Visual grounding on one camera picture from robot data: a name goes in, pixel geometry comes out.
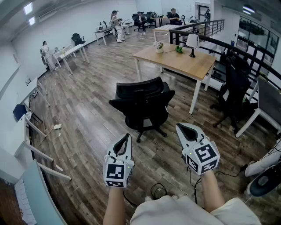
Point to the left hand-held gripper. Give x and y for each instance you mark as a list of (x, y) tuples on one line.
[(115, 172)]

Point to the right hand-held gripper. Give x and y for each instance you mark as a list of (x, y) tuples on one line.
[(205, 154)]

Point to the black mesh office chair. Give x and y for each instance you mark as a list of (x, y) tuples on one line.
[(142, 109)]

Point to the person's right forearm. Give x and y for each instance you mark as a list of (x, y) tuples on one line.
[(211, 191)]

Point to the person's left forearm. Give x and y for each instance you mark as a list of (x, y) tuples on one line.
[(113, 206)]

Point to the person's left shoe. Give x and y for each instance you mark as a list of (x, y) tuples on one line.
[(148, 198)]

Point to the person's shoe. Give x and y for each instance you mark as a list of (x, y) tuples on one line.
[(148, 198), (175, 196)]

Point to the person's right shoe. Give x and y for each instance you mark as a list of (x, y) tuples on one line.
[(175, 196)]

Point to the white power strip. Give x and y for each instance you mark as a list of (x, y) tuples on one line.
[(57, 126)]

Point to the wooden desk white legs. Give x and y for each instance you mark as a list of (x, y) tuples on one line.
[(175, 61)]

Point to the person's white shirt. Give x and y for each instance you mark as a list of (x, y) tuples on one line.
[(175, 213)]

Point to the white device dark round face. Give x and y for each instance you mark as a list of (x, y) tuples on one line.
[(265, 182)]

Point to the grey top white desk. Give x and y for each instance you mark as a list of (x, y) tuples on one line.
[(270, 99)]

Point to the green artificial flower sprig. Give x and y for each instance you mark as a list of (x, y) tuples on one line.
[(179, 49)]

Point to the white flower pot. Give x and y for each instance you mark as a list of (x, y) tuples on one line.
[(159, 50)]

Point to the brown cardboard box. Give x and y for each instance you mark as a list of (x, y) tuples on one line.
[(72, 65)]

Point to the white shade table lamp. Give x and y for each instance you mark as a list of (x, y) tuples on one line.
[(192, 40)]

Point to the pale blue top desk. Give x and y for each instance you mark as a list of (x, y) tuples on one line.
[(37, 197)]

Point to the black metal railing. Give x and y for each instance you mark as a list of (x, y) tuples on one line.
[(171, 37)]

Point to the white grid sheet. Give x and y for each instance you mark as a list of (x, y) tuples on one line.
[(23, 202)]

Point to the striped top white table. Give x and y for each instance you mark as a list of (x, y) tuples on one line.
[(166, 27)]

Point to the grey standing fan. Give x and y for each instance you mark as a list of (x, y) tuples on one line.
[(43, 56)]

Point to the white box appliance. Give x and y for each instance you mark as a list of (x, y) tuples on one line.
[(101, 28)]

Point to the long ceiling light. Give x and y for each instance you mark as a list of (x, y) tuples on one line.
[(31, 21), (28, 8)]

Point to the black framed glass wall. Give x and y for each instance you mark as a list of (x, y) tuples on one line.
[(252, 33)]

